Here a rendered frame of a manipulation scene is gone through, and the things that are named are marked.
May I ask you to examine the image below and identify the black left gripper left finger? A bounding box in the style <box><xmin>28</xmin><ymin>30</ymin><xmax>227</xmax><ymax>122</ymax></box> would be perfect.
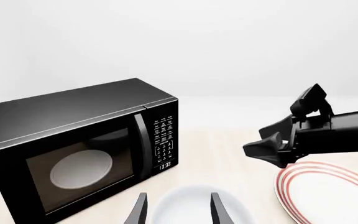
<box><xmin>123</xmin><ymin>192</ymin><xmax>149</xmax><ymax>224</ymax></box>

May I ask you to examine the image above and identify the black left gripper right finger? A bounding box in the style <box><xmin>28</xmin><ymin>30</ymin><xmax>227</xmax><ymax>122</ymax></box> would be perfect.
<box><xmin>210</xmin><ymin>192</ymin><xmax>237</xmax><ymax>224</ymax></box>

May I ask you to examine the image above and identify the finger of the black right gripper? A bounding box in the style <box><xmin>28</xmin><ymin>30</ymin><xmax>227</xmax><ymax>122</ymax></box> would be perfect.
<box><xmin>242</xmin><ymin>131</ymin><xmax>289</xmax><ymax>170</ymax></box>
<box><xmin>258</xmin><ymin>115</ymin><xmax>295</xmax><ymax>141</ymax></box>

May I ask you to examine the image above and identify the white plate with red rings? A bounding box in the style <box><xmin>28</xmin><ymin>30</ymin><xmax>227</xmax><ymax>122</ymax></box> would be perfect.
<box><xmin>273</xmin><ymin>160</ymin><xmax>358</xmax><ymax>224</ymax></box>

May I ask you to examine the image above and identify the white round turntable plate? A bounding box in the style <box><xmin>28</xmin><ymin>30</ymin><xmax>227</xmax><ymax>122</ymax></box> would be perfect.
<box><xmin>49</xmin><ymin>149</ymin><xmax>114</xmax><ymax>190</ymax></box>

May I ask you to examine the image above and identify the black microwave oven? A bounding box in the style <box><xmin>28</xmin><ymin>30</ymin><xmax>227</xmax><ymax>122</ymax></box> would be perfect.
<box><xmin>0</xmin><ymin>78</ymin><xmax>180</xmax><ymax>224</ymax></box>

